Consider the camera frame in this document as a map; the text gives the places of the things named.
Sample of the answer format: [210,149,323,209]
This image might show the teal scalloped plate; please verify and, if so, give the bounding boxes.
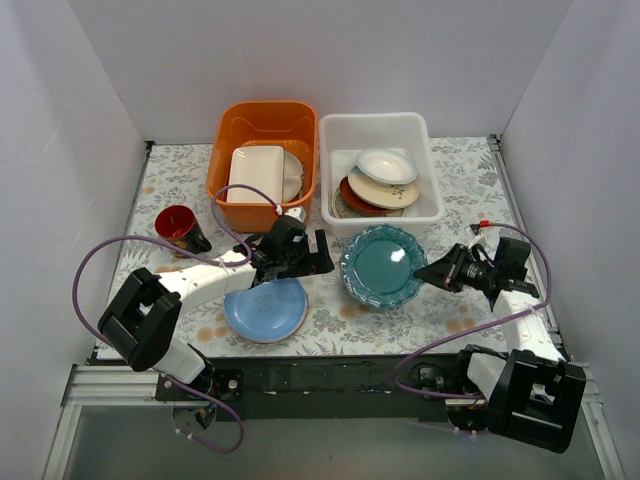
[339,224,427,309]

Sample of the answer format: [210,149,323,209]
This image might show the blue round plate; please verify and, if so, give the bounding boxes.
[223,278,308,344]

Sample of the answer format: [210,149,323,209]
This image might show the red-brown round plate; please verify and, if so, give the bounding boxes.
[339,177,391,217]

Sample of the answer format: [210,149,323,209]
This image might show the cream green plate with sprig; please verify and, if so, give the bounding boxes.
[331,189,404,219]

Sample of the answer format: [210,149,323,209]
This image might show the blue beige plate with sprig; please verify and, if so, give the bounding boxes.
[347,167,420,210]

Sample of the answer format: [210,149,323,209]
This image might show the white plate with blue rim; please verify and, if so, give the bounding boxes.
[356,149,418,185]

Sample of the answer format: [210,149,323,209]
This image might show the speckled oval plate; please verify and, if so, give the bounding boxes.
[332,191,361,219]

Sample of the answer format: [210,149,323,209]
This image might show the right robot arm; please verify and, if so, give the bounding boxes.
[414,237,586,453]

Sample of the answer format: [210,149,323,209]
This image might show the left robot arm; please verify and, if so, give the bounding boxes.
[98,214,334,400]

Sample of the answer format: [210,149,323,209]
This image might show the white round plate in bin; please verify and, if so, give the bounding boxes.
[281,146,304,203]

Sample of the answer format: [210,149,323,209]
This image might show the orange plastic bin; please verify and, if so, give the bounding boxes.
[205,101,318,218]

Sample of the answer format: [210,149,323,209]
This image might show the white translucent plastic bin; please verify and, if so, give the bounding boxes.
[319,112,445,238]

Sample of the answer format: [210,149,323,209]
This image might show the floral table mat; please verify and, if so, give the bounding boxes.
[129,137,513,357]

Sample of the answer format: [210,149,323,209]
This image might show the cream rectangular plate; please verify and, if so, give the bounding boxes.
[228,145,284,203]

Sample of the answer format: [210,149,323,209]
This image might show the red and black mug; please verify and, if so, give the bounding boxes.
[155,205,212,254]

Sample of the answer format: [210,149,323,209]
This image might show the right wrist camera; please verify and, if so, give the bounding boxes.
[465,220,491,250]

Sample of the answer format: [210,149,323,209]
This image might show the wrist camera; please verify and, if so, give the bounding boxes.
[280,207,307,230]
[465,220,491,250]

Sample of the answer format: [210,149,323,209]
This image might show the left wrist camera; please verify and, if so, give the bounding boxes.
[280,207,307,230]

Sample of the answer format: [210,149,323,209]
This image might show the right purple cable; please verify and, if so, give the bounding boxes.
[393,222,553,435]

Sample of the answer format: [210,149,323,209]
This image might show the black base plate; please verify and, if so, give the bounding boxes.
[154,353,511,421]

